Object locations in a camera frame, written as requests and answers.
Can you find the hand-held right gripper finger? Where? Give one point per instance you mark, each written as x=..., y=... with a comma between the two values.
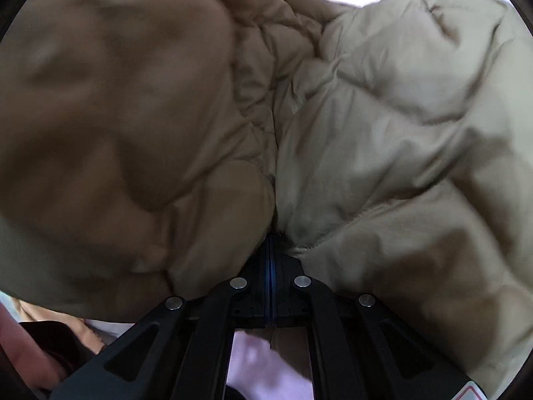
x=267, y=283
x=272, y=283

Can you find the olive quilted jacket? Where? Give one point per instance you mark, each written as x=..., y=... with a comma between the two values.
x=354, y=133

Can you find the pink bed sheet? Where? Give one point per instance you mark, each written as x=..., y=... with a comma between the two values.
x=258, y=366

